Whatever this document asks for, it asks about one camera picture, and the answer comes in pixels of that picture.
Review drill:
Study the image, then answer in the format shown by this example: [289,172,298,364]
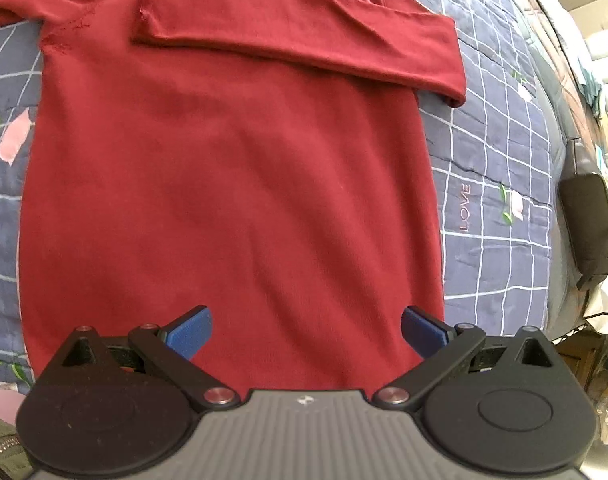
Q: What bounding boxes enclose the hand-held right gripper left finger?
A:
[48,304,241,411]

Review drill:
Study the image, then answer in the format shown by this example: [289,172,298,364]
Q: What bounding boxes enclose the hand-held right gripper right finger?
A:
[372,304,566,411]

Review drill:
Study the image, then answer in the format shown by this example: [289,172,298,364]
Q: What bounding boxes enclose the red long-sleeved shirt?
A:
[0,0,467,397]

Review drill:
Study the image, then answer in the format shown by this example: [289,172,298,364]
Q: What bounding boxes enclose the blue checked floral quilt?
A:
[0,0,567,395]

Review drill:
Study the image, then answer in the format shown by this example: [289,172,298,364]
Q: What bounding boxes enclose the black bag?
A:
[557,172,608,291]

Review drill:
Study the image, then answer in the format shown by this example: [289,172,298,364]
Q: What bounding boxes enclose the pink clothing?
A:
[0,391,32,427]

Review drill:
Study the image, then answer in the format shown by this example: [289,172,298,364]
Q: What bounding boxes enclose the green clothing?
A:
[0,410,37,480]

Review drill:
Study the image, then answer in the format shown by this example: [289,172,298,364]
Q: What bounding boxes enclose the grey quilted mattress pad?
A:
[504,0,592,333]

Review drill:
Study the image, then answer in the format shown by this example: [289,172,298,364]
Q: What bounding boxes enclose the white patterned cloth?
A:
[523,0,607,113]

